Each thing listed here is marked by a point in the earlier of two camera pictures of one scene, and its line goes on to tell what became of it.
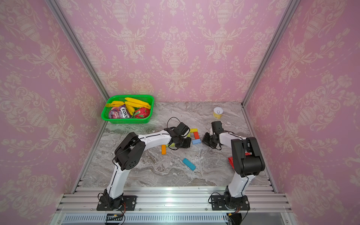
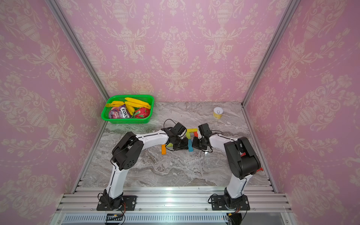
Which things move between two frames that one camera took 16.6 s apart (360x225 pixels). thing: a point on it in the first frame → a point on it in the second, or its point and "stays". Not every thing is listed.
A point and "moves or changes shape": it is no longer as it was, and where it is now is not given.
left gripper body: (183, 142) stays
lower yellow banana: (131, 109) stays
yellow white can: (218, 111) stays
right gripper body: (206, 140) → (197, 144)
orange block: (163, 149) stays
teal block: (189, 164) moves or changes shape
